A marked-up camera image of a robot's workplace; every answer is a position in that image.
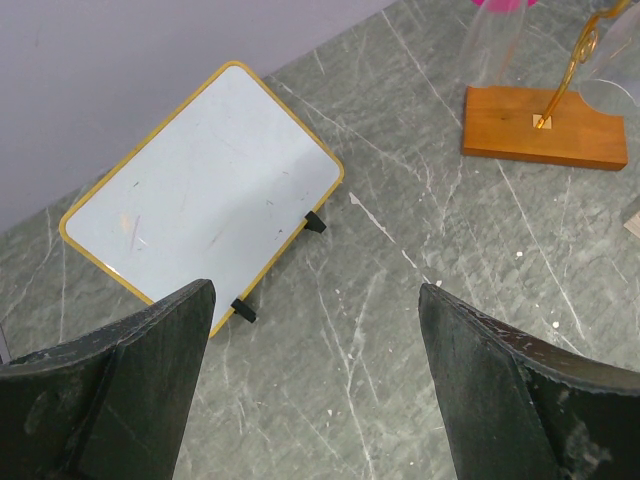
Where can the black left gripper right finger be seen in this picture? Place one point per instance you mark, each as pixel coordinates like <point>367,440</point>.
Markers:
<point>517,407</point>

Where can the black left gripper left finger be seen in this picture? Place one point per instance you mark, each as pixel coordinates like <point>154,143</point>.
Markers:
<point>111,404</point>

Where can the clear round wine glass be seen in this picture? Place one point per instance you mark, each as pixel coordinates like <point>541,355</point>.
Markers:
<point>611,85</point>

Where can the clear tall wine glass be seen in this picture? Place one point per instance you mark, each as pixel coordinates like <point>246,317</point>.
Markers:
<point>488,46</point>

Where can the pink plastic goblet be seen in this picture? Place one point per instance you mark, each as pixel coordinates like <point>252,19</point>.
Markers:
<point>503,6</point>

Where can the wooden rack base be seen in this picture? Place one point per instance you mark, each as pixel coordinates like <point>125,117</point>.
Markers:
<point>501,122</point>

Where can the treehouse story book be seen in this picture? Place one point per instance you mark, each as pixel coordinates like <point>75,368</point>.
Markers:
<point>630,216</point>

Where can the yellow framed whiteboard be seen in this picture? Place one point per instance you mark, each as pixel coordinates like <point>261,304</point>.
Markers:
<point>217,191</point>

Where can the black whiteboard stand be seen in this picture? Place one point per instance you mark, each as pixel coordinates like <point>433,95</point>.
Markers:
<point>313,223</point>

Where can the gold wire glass rack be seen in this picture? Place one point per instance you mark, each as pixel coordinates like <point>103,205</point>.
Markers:
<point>581,53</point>

